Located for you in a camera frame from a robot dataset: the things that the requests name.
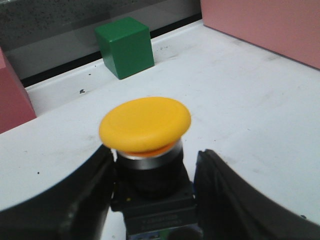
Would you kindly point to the yellow push button switch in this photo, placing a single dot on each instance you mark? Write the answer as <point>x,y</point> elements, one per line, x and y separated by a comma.
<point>152,190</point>

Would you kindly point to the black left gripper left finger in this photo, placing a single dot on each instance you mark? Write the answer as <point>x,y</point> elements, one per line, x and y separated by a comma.
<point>74,209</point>

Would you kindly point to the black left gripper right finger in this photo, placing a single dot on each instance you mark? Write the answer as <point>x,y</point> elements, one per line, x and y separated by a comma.
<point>231,209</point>

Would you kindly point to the green cube near bin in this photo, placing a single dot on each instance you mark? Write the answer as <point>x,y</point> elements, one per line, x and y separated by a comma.
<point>125,46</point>

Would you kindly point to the pink cube at back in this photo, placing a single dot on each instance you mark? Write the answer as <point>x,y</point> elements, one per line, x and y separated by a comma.
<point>15,105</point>

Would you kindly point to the pink plastic bin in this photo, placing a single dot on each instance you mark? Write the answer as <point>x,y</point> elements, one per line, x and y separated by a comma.
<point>288,27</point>

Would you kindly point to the grey stone counter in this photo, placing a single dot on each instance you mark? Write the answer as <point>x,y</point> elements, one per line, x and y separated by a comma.
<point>40,35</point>

